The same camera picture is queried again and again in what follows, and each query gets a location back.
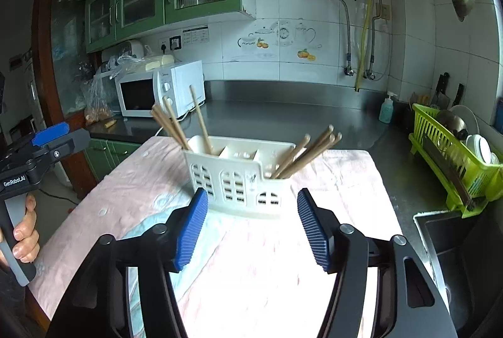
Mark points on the steel sink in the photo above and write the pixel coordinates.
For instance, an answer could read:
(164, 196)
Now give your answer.
(452, 243)

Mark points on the lime green dish rack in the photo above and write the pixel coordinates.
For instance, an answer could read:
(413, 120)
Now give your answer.
(426, 125)

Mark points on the white microwave oven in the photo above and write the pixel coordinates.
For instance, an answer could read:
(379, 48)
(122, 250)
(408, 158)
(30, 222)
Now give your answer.
(184, 78)

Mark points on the green base cabinet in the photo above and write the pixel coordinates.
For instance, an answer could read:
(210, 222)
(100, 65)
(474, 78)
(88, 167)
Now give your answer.
(110, 157)

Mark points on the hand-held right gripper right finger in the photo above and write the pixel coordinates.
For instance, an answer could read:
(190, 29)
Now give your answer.
(310, 228)

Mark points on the cream plastic utensil holder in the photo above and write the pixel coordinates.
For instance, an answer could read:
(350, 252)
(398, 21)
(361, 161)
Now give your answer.
(235, 184)

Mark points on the person's left hand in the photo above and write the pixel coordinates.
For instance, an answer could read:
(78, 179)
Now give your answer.
(27, 239)

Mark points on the black wall socket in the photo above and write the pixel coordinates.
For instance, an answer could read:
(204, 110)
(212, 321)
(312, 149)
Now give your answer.
(175, 42)

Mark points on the white stacked bowls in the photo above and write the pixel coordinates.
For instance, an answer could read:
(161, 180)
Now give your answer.
(479, 149)

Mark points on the green soap pump bottle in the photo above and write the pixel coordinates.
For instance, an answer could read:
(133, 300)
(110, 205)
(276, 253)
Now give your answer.
(387, 110)

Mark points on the small tan food piece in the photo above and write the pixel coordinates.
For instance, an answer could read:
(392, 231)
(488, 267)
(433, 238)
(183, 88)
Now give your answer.
(110, 124)

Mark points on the clear plastic food bag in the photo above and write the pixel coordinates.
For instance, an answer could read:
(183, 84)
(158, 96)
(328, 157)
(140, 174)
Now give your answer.
(96, 98)

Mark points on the plastic-wrapped cream packet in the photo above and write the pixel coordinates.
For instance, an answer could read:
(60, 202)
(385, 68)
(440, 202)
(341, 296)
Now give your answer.
(157, 62)

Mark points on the pink and blue towel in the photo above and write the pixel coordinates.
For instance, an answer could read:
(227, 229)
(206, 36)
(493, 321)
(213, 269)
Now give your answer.
(118, 184)

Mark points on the white wall socket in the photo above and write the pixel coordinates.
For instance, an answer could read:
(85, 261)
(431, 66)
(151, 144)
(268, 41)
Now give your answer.
(163, 44)

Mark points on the brown wooden door frame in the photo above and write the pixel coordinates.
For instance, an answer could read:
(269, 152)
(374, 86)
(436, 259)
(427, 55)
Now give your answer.
(41, 47)

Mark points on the white plate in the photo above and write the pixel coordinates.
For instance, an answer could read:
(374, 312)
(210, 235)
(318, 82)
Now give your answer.
(469, 118)

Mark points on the teapot wall sticker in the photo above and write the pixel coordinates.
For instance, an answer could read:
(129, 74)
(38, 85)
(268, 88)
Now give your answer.
(283, 33)

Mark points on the yellow gas pipe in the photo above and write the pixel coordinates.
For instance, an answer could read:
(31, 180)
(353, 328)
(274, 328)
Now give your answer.
(363, 43)

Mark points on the printed wall label sheet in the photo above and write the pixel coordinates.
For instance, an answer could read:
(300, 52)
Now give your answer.
(195, 35)

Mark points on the white kitchen appliance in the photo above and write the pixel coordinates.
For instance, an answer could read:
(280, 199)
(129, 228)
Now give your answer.
(131, 49)

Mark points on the wooden chopstick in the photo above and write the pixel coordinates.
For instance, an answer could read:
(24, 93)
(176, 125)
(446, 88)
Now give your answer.
(318, 139)
(290, 157)
(201, 120)
(167, 129)
(314, 151)
(171, 125)
(326, 145)
(177, 122)

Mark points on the metal bowl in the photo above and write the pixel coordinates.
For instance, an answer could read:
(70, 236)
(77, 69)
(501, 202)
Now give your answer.
(450, 124)

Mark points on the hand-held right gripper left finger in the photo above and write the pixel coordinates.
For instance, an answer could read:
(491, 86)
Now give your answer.
(194, 228)

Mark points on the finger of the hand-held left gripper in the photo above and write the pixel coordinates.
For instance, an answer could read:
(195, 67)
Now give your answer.
(49, 134)
(72, 143)

